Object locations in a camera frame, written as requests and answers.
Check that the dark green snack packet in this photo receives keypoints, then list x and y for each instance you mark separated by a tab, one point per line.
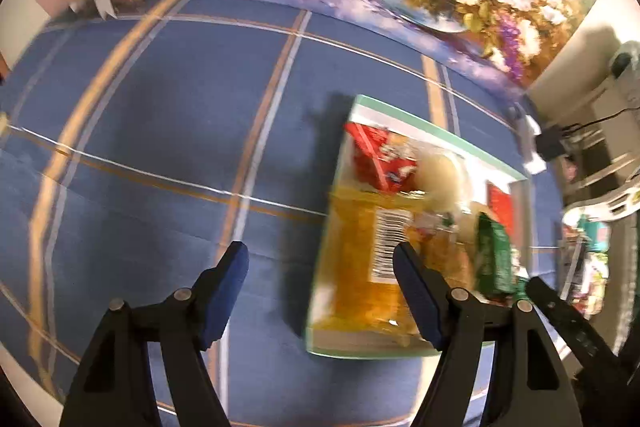
492	257

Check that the yellow snack packet with barcode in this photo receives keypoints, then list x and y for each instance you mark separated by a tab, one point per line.
360	257

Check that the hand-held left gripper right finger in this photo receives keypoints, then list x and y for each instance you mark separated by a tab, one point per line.
417	292

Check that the teal rimmed white tray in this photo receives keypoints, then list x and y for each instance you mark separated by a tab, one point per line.
410	127

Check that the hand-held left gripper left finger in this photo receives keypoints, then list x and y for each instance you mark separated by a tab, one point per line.
225	287

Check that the red patterned snack packet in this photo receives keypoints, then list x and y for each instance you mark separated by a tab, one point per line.
500	209

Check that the blue plaid tablecloth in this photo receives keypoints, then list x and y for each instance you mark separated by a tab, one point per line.
150	157

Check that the teal box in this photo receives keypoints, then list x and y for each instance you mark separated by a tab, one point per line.
597	234

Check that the white power strip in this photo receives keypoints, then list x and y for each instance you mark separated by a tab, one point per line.
527	142

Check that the clear packet with round bun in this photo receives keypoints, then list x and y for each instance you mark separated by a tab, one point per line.
442	179

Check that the red snack packet nut picture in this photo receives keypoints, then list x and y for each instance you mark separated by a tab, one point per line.
375	152

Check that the black charger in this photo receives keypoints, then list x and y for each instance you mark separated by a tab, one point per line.
550	144

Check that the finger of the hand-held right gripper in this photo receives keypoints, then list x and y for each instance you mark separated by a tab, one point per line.
575	332

